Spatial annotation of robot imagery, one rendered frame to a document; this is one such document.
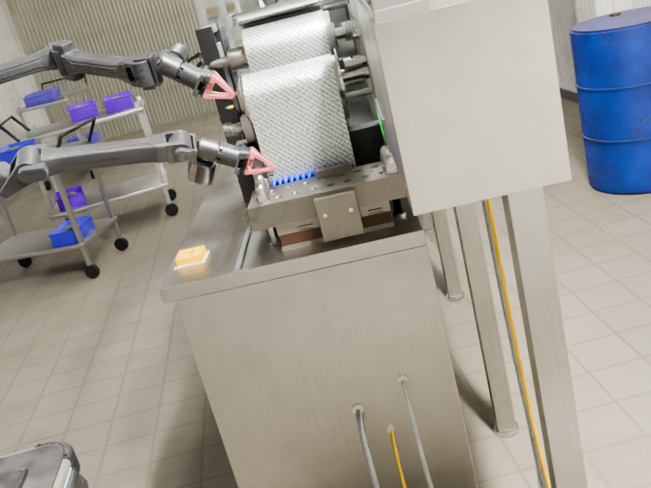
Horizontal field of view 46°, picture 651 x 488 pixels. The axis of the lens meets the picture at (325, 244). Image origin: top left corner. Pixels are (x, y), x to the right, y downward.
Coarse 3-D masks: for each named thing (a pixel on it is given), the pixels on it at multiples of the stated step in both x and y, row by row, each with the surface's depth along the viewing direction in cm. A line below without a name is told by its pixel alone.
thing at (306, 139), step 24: (264, 120) 201; (288, 120) 201; (312, 120) 201; (336, 120) 201; (264, 144) 203; (288, 144) 203; (312, 144) 203; (336, 144) 203; (288, 168) 205; (312, 168) 205
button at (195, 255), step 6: (198, 246) 206; (180, 252) 205; (186, 252) 204; (192, 252) 202; (198, 252) 201; (204, 252) 205; (180, 258) 200; (186, 258) 200; (192, 258) 200; (198, 258) 200; (180, 264) 201; (186, 264) 201
